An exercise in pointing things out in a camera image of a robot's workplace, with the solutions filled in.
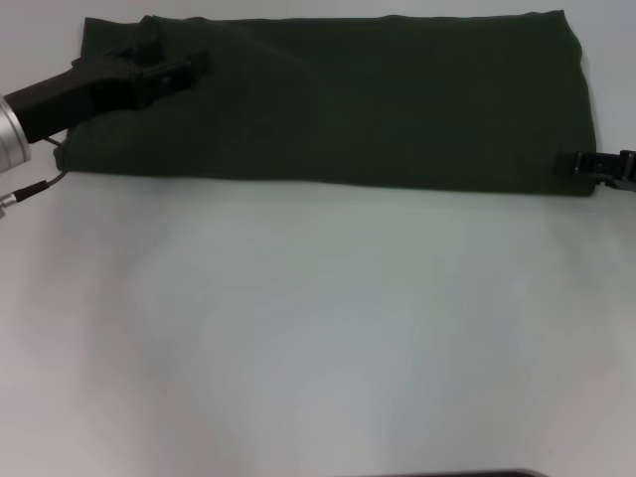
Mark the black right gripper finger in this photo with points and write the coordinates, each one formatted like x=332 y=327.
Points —
x=596 y=166

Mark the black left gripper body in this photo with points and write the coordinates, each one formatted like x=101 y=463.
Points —
x=74 y=97

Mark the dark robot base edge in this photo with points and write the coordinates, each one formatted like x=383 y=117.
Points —
x=487 y=473

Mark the dark green T-shirt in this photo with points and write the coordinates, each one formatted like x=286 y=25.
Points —
x=348 y=99

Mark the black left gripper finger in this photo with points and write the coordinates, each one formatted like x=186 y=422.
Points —
x=171 y=74
x=144 y=49

